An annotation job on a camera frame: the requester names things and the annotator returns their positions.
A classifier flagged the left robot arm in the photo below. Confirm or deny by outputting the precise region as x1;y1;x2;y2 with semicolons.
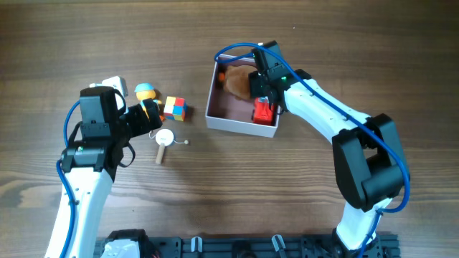
45;86;162;257

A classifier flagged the brown plush toy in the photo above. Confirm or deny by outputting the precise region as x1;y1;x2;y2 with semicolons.
217;65;257;100

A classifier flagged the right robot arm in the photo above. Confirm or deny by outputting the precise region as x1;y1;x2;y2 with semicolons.
250;42;410;257

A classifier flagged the right blue cable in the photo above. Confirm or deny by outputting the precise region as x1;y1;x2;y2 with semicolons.
214;42;412;258

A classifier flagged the white wooden rattle drum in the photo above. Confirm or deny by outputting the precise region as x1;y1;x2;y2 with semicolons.
148;129;189;165

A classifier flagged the blue cable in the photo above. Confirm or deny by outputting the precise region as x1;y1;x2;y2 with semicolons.
214;42;412;258
55;100;82;258

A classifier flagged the yellow duck toy blue hat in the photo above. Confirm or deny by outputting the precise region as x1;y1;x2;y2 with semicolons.
135;82;166;122

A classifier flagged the red toy truck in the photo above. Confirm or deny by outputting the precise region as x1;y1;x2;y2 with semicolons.
252;97;275;126

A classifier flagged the left blue cable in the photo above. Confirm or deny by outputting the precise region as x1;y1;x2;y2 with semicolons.
55;100;82;258

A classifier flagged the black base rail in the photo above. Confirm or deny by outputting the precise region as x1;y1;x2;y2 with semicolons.
95;229;401;258

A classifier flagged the colourful puzzle cube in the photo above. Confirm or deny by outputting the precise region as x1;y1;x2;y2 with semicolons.
163;96;187;121

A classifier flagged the white cardboard box pink inside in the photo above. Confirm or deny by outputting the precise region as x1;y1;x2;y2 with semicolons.
205;57;280;138

